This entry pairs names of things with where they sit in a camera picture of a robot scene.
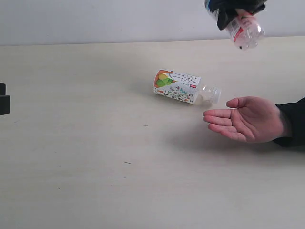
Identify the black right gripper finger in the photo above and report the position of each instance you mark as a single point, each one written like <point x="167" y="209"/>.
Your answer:
<point x="227" y="12"/>
<point x="251" y="6"/>

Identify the peach drink bottle black cap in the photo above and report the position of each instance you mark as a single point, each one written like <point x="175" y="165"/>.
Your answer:
<point x="244" y="30"/>

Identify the fruit tea bottle white label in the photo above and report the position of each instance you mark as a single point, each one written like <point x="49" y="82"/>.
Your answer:
<point x="185" y="88"/>

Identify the person's open hand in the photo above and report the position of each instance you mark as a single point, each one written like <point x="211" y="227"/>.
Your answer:
<point x="249" y="120"/>

